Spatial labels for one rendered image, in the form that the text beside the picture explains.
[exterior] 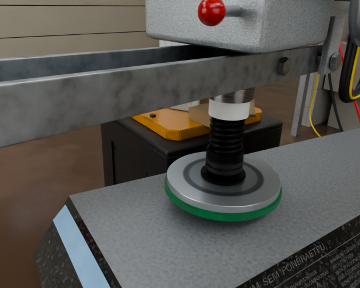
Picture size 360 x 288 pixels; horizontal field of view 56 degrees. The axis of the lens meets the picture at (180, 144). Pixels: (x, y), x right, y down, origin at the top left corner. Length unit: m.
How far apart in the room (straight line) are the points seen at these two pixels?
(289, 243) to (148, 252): 0.23
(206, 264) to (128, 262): 0.12
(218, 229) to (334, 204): 0.25
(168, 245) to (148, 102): 0.27
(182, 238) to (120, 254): 0.10
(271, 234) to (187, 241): 0.14
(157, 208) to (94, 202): 0.12
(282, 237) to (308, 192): 0.17
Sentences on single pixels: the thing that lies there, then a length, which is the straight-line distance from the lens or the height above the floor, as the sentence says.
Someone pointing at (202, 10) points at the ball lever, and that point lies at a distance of 0.40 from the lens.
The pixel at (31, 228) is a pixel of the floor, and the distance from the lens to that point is 2.14.
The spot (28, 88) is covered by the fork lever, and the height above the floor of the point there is 1.15.
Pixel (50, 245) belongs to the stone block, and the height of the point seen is 0.80.
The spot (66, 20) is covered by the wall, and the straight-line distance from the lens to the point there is 6.85.
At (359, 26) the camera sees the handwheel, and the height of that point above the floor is 1.19.
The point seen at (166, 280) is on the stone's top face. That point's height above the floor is 0.86.
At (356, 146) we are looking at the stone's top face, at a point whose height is 0.86.
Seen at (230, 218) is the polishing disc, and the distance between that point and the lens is 0.57.
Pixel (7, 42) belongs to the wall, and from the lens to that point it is 6.55.
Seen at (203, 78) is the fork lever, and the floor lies 1.13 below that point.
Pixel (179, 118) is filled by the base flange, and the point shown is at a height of 0.78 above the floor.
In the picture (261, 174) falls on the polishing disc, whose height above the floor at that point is 0.92.
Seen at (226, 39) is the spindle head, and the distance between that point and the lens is 0.46.
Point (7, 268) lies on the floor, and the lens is 1.93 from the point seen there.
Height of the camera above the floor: 1.23
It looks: 24 degrees down
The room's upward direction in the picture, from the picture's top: 2 degrees clockwise
